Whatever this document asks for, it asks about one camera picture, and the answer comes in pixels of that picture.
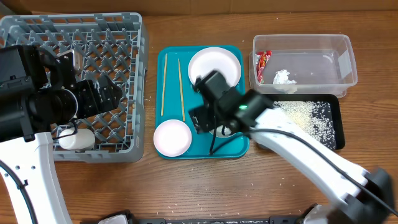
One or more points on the white tissue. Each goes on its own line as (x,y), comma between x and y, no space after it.
(282,78)

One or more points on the large white plate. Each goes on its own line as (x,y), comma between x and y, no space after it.
(215,58)

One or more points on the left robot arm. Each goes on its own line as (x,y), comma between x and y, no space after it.
(39,89)

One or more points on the black waste tray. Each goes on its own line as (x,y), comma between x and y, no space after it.
(337,124)

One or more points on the clear plastic waste bin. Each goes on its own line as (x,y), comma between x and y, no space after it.
(319,63)

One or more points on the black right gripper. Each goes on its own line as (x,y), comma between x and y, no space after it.
(201,121)

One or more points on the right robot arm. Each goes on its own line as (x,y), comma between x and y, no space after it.
(355,195)

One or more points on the grey bowl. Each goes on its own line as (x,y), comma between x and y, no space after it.
(222,132)

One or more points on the white cup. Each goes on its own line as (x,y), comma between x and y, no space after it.
(84,139)

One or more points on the red snack wrapper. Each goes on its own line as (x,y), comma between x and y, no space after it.
(262,60)

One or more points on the small pink-white plate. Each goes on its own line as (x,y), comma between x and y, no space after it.
(172,138)

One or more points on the wooden chopstick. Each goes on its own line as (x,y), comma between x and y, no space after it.
(163,85)
(181,90)

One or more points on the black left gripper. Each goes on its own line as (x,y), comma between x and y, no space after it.
(101,97)

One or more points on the teal serving tray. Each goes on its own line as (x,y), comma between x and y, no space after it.
(199,148)

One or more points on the pile of rice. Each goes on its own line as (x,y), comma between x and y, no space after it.
(314,117)

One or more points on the grey dish rack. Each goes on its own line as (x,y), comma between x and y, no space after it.
(112,45)

